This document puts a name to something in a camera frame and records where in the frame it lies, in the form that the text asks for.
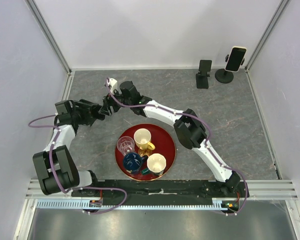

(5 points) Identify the clear drinking glass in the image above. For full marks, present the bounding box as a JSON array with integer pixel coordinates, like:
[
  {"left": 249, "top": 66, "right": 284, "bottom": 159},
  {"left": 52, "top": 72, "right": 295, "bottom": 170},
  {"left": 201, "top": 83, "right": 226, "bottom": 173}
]
[{"left": 116, "top": 136, "right": 135, "bottom": 156}]

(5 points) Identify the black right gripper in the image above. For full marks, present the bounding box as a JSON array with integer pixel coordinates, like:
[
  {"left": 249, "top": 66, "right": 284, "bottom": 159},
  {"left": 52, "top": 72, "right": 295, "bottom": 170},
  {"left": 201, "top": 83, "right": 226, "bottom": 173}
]
[{"left": 98, "top": 87, "right": 132, "bottom": 117}]

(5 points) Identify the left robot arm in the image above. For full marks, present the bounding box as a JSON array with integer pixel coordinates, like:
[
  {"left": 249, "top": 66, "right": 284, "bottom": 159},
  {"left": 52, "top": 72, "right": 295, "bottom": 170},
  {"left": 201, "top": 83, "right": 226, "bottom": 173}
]
[{"left": 32, "top": 99, "right": 106, "bottom": 197}]

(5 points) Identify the slotted grey cable duct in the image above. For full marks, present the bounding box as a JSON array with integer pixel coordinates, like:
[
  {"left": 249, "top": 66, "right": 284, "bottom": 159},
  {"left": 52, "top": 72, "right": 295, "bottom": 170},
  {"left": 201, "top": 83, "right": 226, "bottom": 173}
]
[{"left": 36, "top": 199, "right": 239, "bottom": 210}]

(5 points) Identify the cream cup with green label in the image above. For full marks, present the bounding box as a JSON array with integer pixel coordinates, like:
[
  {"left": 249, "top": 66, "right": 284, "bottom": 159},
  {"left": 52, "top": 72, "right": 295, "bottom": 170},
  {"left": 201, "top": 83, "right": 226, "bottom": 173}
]
[{"left": 147, "top": 153, "right": 167, "bottom": 176}]

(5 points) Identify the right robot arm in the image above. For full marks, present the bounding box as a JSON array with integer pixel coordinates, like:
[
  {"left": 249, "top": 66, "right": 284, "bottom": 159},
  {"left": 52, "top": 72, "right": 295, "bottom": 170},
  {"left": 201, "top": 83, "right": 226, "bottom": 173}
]
[{"left": 103, "top": 78, "right": 241, "bottom": 197}]

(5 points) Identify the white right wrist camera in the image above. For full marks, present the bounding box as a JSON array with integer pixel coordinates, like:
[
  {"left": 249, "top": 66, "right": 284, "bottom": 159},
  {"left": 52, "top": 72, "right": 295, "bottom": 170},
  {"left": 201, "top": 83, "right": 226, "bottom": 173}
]
[{"left": 105, "top": 78, "right": 118, "bottom": 93}]

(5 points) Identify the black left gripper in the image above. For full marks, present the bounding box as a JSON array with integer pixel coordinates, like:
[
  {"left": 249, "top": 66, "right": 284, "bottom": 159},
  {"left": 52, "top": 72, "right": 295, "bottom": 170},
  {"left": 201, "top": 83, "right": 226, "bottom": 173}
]
[{"left": 70, "top": 100, "right": 98, "bottom": 127}]

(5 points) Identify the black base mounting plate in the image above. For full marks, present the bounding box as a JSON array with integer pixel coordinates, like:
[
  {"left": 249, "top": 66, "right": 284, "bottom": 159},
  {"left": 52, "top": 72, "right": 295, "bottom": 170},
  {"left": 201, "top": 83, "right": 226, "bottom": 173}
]
[{"left": 71, "top": 179, "right": 250, "bottom": 205}]

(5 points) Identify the dark blue cup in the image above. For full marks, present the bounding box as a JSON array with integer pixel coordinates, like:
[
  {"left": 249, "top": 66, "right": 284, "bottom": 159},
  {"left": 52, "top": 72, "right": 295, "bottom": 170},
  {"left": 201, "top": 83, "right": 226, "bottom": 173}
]
[{"left": 123, "top": 152, "right": 143, "bottom": 174}]

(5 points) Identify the black phone stand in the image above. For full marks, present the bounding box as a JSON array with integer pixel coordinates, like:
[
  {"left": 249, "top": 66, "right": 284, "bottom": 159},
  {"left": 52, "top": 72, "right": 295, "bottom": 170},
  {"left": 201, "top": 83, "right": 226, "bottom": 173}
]
[{"left": 214, "top": 50, "right": 246, "bottom": 84}]

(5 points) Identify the yellow handled cream mug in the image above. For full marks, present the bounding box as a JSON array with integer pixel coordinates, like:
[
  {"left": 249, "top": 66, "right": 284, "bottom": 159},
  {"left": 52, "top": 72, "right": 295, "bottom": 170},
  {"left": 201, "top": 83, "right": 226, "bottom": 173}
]
[{"left": 133, "top": 128, "right": 156, "bottom": 151}]

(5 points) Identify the cream cased smartphone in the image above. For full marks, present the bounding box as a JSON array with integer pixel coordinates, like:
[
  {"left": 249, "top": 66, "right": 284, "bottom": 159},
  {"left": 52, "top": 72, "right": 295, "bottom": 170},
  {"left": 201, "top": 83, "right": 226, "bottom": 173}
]
[{"left": 224, "top": 46, "right": 247, "bottom": 73}]

